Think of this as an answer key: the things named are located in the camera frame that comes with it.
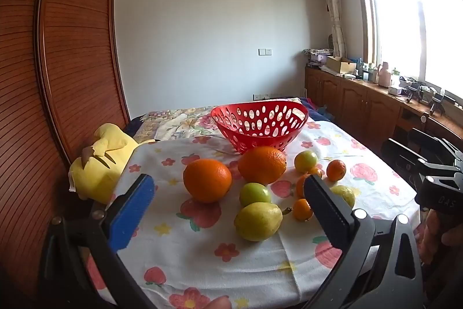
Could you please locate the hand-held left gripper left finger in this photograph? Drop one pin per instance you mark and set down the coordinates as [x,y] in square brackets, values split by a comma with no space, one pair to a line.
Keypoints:
[132,213]

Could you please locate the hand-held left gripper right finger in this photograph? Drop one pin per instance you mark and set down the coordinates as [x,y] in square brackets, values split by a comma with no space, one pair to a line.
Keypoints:
[327,213]

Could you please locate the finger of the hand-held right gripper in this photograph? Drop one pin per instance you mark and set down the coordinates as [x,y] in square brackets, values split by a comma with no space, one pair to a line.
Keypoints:
[432,144]
[399,158]

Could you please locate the yellow-green round fruit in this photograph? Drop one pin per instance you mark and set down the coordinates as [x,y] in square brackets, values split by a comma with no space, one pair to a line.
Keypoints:
[345,195]

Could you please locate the tiny orange kumquat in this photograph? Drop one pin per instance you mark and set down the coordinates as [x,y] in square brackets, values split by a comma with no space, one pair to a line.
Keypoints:
[317,172]

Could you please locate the small yellow-green tomato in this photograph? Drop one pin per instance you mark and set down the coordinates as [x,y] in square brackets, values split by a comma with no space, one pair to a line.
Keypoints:
[305,161]

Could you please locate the yellow-green pear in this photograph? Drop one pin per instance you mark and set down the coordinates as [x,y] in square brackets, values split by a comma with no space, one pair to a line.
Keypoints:
[257,221]

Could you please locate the large orange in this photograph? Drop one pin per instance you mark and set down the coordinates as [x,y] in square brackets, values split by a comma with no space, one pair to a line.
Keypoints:
[262,165]
[207,180]

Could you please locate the red perforated plastic basket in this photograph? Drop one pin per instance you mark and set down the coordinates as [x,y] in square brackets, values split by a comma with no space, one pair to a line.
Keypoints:
[235,139]

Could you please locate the person's right hand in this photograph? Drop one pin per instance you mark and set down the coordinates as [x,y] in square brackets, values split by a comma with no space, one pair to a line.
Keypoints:
[439,240]

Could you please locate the person's left hand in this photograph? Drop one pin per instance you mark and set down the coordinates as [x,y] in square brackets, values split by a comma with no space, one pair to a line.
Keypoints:
[220,303]

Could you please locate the small tangerine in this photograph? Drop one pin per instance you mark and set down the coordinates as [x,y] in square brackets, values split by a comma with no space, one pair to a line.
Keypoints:
[301,209]

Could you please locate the black device on stand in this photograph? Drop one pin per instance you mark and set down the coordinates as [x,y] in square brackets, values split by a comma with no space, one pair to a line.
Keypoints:
[413,92]
[437,102]

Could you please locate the yellow plush toy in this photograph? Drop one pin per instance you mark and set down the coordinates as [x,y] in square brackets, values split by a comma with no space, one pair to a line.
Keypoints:
[105,164]

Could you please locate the small white box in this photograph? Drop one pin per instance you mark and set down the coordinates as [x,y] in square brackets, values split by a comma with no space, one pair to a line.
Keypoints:
[395,89]

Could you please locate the wooden low cabinet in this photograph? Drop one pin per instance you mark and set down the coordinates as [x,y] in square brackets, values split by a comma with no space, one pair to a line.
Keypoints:
[354,102]

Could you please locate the green tomato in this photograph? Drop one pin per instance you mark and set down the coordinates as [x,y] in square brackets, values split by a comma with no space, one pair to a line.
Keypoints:
[255,194]

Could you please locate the white plastic bottle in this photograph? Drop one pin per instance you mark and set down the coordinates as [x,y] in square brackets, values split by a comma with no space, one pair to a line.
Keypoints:
[384,74]

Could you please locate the teal soft item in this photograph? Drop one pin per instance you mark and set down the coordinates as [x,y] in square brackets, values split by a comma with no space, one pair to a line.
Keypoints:
[323,110]

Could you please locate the white floral strawberry tablecloth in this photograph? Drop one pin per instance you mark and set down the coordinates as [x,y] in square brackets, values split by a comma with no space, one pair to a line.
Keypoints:
[217,258]

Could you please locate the floral blanket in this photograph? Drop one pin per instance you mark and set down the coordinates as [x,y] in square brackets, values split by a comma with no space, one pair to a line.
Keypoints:
[173,124]

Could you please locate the dark blue bedsheet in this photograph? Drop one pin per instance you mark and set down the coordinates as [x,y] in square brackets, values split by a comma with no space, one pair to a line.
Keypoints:
[310,102]

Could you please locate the cardboard box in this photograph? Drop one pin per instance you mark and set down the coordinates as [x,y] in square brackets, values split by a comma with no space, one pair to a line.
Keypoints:
[342,65]

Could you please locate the wooden framed window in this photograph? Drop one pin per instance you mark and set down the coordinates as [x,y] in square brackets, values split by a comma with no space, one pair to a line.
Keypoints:
[408,23]

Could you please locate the wooden louvered wardrobe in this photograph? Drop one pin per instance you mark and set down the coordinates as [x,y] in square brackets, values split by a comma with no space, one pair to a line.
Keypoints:
[72,59]

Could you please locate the patterned beige curtain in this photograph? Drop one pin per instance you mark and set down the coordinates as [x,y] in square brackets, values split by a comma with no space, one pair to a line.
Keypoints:
[334,5]

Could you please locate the white wall outlet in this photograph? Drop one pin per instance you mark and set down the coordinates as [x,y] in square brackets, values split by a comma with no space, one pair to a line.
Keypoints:
[262,96]

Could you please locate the white wall switch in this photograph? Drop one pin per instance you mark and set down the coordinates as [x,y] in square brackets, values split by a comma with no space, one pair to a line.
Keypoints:
[265,51]

